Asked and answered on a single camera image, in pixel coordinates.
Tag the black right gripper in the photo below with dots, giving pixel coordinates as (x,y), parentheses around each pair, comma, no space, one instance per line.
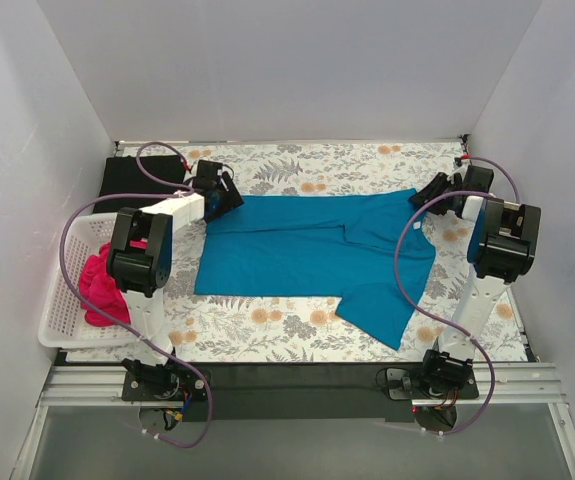
(437,186)

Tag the floral patterned tablecloth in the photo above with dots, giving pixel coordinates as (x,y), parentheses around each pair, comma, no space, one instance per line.
(275,329)

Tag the white plastic laundry basket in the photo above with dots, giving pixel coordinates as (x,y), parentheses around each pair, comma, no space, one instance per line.
(63,323)

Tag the blue t shirt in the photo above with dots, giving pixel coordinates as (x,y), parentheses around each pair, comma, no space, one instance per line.
(356,248)

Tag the aluminium frame rail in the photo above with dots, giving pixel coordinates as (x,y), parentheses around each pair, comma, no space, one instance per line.
(101,384)

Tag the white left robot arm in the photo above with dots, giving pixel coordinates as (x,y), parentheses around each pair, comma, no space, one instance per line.
(140,261)

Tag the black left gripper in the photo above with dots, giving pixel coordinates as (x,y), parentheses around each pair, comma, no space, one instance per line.
(224,194)

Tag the folded black t shirt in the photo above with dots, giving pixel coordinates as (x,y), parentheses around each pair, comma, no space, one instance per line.
(122,175)

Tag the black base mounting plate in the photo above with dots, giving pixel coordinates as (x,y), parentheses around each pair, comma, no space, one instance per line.
(293,391)

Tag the crumpled pink t shirt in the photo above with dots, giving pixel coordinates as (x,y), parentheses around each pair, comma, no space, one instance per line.
(97,287)

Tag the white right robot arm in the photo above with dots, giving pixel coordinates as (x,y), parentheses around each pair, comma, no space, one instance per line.
(501,249)

